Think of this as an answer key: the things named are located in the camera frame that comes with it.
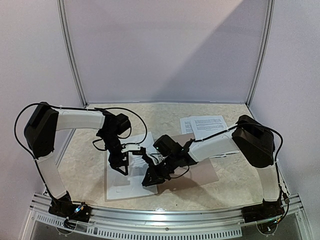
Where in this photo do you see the pink paper folder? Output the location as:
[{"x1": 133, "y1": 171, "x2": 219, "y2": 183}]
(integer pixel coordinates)
[{"x1": 104, "y1": 132, "x2": 220, "y2": 201}]

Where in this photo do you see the aluminium front rail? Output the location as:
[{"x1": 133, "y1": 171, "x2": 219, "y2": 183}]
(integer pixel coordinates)
[{"x1": 22, "y1": 193, "x2": 313, "y2": 240}]

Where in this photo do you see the aluminium frame right post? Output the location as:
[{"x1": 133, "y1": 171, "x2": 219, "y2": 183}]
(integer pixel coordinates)
[{"x1": 245, "y1": 0, "x2": 275, "y2": 108}]

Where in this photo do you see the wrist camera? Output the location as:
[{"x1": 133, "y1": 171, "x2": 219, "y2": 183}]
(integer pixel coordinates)
[
  {"x1": 121, "y1": 144, "x2": 146, "y2": 156},
  {"x1": 142, "y1": 154, "x2": 160, "y2": 166}
]

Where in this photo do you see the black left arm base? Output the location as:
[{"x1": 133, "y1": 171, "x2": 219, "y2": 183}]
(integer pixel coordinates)
[{"x1": 48, "y1": 194, "x2": 93, "y2": 223}]

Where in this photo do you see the aluminium frame left post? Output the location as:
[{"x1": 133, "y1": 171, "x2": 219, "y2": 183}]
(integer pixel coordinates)
[{"x1": 57, "y1": 0, "x2": 88, "y2": 107}]

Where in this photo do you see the aluminium frame post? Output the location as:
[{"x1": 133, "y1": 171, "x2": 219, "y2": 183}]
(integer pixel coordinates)
[
  {"x1": 245, "y1": 0, "x2": 275, "y2": 108},
  {"x1": 57, "y1": 0, "x2": 88, "y2": 107}
]

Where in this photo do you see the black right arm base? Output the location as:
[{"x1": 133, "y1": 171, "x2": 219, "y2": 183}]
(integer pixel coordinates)
[{"x1": 241, "y1": 197, "x2": 290, "y2": 223}]

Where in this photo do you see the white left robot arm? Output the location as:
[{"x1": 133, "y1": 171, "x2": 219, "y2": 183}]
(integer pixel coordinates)
[{"x1": 24, "y1": 102, "x2": 131, "y2": 217}]

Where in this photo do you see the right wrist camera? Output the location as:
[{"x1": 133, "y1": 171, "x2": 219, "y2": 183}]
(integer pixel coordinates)
[{"x1": 142, "y1": 154, "x2": 160, "y2": 166}]

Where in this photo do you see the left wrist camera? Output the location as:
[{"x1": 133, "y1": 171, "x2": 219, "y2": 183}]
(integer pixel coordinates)
[{"x1": 121, "y1": 144, "x2": 146, "y2": 156}]

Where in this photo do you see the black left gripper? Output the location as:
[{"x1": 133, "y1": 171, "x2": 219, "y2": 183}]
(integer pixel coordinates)
[{"x1": 100, "y1": 130, "x2": 129, "y2": 176}]

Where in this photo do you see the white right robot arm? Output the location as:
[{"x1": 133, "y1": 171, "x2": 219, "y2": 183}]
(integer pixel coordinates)
[{"x1": 142, "y1": 115, "x2": 282, "y2": 218}]

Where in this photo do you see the white paper stack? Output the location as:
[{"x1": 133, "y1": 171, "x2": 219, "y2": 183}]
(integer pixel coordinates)
[{"x1": 180, "y1": 115, "x2": 240, "y2": 162}]

